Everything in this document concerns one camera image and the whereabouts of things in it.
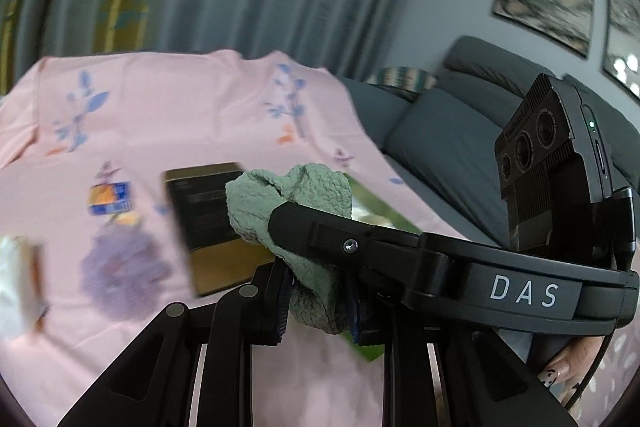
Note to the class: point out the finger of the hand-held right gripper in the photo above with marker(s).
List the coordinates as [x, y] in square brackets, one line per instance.
[350, 244]

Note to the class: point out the grey cushion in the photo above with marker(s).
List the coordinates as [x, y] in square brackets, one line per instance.
[445, 147]

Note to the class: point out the lavender fleece cloth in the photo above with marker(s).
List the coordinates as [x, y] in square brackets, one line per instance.
[125, 272]

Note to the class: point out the person's patterned clothing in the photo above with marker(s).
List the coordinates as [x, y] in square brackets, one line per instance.
[622, 357]

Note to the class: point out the grey sofa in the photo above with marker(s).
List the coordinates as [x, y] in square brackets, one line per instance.
[470, 207]

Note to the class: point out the striped cushion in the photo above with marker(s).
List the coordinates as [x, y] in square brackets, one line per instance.
[400, 79]

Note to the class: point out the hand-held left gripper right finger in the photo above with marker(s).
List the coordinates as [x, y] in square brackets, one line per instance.
[356, 324]

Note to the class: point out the person's right hand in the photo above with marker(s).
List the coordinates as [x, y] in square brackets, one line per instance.
[575, 359]

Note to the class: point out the pink printed bedsheet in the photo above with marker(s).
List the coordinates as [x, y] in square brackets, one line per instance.
[200, 117]

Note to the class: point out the sage green fleece cloth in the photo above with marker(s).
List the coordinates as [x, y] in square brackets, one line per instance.
[310, 192]

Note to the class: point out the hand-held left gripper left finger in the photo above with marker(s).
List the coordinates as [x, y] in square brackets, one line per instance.
[281, 312]

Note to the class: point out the white cloth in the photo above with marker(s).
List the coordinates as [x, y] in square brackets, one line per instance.
[17, 287]

